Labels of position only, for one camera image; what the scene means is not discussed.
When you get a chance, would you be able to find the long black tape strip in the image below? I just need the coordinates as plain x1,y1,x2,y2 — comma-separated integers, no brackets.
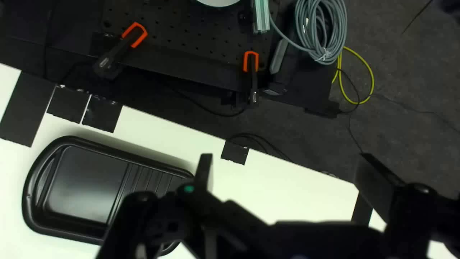
0,71,57,149
350,192,375,227

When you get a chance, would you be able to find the small orange black clamp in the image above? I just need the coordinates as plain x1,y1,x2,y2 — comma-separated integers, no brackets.
240,50,263,104

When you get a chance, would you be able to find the yellow cable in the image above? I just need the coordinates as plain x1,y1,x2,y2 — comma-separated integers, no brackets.
332,45,376,109

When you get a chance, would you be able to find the grey coiled cable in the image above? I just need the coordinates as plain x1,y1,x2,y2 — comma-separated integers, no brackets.
267,0,349,68

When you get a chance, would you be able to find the black mounting plate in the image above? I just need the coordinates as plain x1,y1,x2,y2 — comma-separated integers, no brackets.
47,0,290,99

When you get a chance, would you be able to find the black tape patch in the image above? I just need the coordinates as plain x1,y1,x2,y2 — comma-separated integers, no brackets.
219,140,251,168
46,86,93,124
80,94,123,134

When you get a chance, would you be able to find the black ridged tray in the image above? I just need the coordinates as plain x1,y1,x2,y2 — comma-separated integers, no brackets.
20,136,195,247

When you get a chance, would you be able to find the large orange black clamp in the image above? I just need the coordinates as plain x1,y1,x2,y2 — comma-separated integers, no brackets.
92,21,149,81

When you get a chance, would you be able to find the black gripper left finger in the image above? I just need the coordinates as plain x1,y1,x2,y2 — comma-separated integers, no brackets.
192,153,214,193

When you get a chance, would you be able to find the grey plastic bar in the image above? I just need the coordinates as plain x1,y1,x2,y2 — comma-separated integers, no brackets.
268,40,290,77

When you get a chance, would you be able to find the pale green plastic bar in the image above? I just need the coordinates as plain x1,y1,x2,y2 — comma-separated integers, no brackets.
250,0,273,37

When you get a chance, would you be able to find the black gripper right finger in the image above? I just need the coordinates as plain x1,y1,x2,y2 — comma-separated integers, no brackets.
352,153,408,227

